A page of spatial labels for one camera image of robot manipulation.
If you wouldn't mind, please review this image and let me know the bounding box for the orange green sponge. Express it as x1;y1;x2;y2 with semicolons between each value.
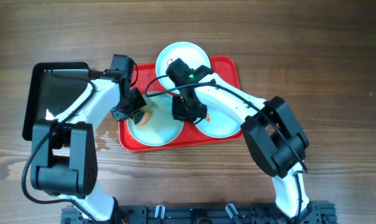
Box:
134;106;152;126

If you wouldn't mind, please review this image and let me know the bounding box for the white plate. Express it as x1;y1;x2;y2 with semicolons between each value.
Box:
127;93;184;147
196;105;241;138
155;42;211;90

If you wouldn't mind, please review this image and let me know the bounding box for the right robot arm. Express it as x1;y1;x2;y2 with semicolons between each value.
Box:
165;58;310;223

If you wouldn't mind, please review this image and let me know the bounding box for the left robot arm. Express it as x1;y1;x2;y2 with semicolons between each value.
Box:
21;70;146;223

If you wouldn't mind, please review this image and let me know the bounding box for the red plastic tray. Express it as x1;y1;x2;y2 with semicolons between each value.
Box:
118;55;243;152

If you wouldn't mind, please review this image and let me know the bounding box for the black water basin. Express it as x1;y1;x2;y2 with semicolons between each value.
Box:
22;62;89;141

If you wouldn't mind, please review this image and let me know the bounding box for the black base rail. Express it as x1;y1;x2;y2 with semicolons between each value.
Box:
60;202;337;224

